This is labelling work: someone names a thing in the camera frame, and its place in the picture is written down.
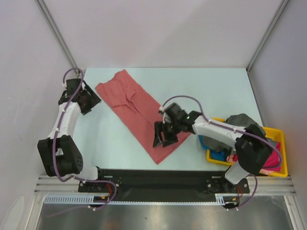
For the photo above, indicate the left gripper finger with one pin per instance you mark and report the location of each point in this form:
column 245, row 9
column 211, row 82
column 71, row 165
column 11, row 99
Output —
column 86, row 109
column 93, row 97

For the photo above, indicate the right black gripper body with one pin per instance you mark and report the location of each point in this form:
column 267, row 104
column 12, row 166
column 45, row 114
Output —
column 171, row 129

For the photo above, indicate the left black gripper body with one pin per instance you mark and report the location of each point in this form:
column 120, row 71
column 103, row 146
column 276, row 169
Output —
column 89, row 101

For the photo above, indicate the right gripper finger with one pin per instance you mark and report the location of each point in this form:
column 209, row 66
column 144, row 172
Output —
column 169, row 139
column 159, row 130

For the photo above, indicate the salmon pink t shirt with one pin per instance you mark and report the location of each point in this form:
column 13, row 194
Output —
column 138, row 111

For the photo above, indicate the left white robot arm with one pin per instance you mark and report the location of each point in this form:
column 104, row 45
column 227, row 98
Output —
column 59, row 153

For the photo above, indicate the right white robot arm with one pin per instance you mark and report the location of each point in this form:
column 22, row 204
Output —
column 251, row 147

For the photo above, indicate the blue t shirt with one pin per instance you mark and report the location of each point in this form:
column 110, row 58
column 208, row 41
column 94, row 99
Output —
column 218, row 150

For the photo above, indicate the grey t shirt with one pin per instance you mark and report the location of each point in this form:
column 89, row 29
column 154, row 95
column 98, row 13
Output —
column 242, row 120

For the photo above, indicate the magenta t shirt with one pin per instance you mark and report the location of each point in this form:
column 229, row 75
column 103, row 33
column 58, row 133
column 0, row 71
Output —
column 271, row 161

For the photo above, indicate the yellow plastic bin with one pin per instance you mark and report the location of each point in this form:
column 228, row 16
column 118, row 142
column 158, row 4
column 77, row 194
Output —
column 273, row 134

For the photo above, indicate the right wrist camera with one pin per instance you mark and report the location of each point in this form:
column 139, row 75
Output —
column 172, row 113

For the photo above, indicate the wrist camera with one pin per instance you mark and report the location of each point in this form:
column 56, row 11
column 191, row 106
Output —
column 72, row 85
column 172, row 113

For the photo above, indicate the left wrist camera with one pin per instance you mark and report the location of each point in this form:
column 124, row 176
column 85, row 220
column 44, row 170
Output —
column 72, row 85

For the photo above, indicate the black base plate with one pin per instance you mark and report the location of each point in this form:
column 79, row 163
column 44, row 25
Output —
column 163, row 185

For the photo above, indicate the slotted cable duct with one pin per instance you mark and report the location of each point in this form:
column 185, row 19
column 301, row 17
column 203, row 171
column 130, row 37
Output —
column 101, row 199

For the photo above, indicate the aluminium frame rail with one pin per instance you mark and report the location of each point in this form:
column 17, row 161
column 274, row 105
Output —
column 267, row 186

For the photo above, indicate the left aluminium corner post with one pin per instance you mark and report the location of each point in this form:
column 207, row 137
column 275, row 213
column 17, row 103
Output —
column 46, row 13

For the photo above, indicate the aluminium corner post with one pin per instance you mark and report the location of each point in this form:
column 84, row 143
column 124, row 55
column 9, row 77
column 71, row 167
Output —
column 46, row 13
column 269, row 30

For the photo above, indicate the right aluminium corner post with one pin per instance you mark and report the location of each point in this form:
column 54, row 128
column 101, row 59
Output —
column 269, row 30

